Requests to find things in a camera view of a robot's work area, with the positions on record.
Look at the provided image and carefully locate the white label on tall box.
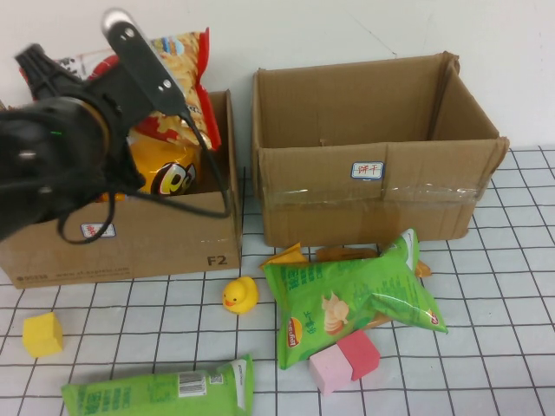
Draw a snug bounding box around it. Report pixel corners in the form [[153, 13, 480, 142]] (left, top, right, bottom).
[[349, 161, 385, 180]]

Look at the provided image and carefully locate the dark pink foam cube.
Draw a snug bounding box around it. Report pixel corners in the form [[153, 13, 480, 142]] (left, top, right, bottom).
[[336, 328, 382, 381]]

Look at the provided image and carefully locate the yellow rubber duck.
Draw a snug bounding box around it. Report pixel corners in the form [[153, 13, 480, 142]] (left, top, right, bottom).
[[221, 276, 260, 314]]

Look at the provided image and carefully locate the green bag with barcode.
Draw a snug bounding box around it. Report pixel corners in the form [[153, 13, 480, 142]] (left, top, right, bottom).
[[60, 354, 256, 416]]

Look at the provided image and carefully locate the yellow gold snack packet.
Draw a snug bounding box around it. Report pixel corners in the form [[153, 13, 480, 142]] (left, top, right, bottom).
[[259, 242, 307, 267]]

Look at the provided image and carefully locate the light pink foam cube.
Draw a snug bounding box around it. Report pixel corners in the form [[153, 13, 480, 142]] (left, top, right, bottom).
[[308, 346, 353, 396]]

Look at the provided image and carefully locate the black left camera cable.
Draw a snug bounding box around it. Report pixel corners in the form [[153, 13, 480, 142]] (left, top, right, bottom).
[[58, 110, 233, 245]]

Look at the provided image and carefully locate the yellow foam cube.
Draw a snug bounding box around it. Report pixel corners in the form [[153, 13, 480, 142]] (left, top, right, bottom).
[[22, 311, 65, 359]]

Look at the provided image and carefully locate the green bag with chip picture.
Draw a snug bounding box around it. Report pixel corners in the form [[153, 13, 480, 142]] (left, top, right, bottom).
[[262, 228, 448, 371]]

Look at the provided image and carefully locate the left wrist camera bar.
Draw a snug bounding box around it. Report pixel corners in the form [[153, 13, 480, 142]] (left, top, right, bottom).
[[101, 7, 193, 117]]

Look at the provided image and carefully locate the cardboard box with F2 print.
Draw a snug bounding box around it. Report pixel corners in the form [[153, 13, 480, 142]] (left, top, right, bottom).
[[0, 89, 244, 290]]

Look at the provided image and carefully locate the white label on F2 box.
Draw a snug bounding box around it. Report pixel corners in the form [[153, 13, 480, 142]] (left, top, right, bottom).
[[81, 222, 118, 240]]

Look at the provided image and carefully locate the red fries snack bag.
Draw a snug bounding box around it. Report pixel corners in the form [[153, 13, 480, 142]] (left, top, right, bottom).
[[19, 26, 223, 152]]

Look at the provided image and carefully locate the tall taped cardboard box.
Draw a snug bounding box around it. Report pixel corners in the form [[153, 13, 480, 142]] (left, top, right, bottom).
[[251, 51, 511, 249]]

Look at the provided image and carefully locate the shiny dark gold snack packet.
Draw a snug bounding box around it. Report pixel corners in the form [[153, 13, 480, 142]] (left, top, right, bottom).
[[316, 245, 379, 262]]

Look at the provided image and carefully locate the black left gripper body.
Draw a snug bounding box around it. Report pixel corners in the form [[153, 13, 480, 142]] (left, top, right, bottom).
[[84, 68, 151, 192]]

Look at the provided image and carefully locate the yellow orange chip bag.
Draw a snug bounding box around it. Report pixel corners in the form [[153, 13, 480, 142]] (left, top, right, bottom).
[[97, 128, 203, 205]]

